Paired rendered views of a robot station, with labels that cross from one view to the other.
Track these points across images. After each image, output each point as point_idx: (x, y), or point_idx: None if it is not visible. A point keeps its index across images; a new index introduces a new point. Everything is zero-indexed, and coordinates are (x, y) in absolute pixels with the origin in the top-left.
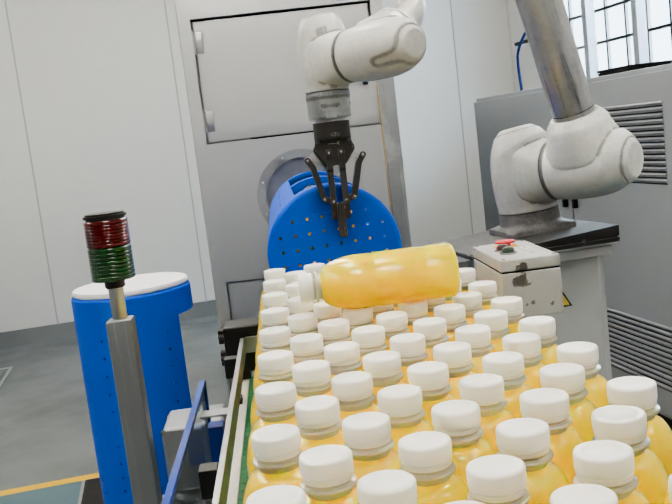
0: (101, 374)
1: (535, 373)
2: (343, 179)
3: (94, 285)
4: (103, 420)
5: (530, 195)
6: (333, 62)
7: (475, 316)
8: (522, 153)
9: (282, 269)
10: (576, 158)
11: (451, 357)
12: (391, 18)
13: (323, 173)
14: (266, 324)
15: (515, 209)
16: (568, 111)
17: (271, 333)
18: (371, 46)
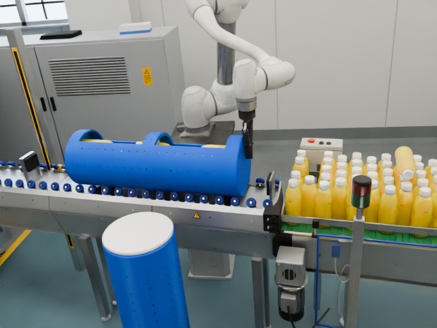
0: (166, 285)
1: None
2: (251, 133)
3: (118, 244)
4: (166, 308)
5: (210, 117)
6: (266, 84)
7: (435, 163)
8: (207, 100)
9: (296, 179)
10: (234, 99)
11: None
12: (287, 63)
13: (90, 130)
14: (393, 192)
15: (203, 124)
16: (231, 81)
17: (430, 190)
18: (287, 76)
